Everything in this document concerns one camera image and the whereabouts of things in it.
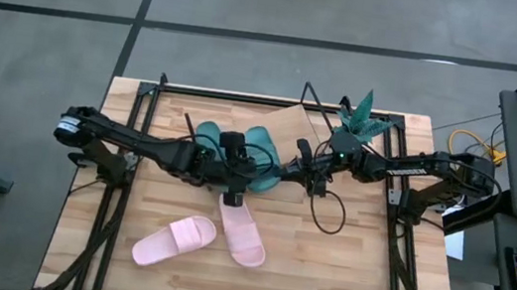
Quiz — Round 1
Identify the white paper sheet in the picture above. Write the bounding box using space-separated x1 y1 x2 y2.
441 227 468 262

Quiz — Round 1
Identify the black table rail frame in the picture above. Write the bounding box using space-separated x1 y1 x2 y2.
34 59 488 290

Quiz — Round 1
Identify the pink rubber slide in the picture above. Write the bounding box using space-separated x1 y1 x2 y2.
210 192 275 271
130 208 219 276

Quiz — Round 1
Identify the yellow cable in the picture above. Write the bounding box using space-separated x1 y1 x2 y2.
445 127 511 169

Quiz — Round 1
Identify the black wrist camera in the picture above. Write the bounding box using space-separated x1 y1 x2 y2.
329 132 366 170
168 141 217 188

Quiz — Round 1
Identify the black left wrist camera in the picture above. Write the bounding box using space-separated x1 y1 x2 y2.
168 141 217 188

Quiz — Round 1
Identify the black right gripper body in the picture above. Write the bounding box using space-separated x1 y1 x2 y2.
290 138 337 201

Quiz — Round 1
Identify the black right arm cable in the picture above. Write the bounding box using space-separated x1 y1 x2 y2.
304 171 353 238

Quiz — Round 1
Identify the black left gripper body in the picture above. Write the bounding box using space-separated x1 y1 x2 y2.
206 129 255 210

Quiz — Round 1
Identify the wooden shelf black frame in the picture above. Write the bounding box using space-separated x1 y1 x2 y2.
175 66 343 206

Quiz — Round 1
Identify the green plant white pot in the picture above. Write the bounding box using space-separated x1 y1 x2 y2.
331 84 400 149

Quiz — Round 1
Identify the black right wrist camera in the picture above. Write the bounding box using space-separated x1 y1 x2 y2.
329 132 366 170

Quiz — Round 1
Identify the black diagonal beam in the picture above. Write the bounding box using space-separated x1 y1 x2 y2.
439 182 517 244

